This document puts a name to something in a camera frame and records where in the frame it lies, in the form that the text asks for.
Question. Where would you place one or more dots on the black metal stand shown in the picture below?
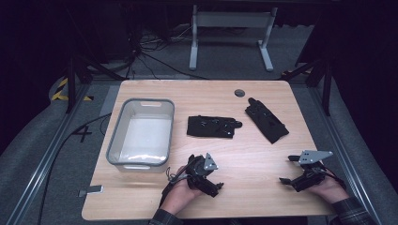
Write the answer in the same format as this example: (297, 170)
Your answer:
(71, 84)
(327, 87)

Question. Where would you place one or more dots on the yellow black hazard tape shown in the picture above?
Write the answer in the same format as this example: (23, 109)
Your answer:
(62, 90)

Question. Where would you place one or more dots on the grey plastic bin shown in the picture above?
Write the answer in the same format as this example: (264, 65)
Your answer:
(142, 137)

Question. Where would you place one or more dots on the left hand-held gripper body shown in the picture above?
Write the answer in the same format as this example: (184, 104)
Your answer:
(197, 175)

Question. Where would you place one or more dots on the grey metal clip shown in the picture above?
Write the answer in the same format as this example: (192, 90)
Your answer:
(92, 189)

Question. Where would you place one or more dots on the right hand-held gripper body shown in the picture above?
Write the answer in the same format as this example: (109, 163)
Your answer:
(309, 179)

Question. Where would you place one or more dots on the person's right hand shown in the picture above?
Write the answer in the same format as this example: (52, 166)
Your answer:
(331, 190)

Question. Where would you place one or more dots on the grey round table grommet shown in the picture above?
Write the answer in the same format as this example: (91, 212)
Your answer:
(239, 92)

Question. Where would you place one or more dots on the person's left hand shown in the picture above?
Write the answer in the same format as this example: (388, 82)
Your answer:
(178, 195)

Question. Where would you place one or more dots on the black part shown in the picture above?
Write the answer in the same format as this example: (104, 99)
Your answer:
(267, 122)
(212, 126)

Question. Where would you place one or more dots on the white metal desk frame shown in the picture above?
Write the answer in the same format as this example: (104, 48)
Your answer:
(231, 20)

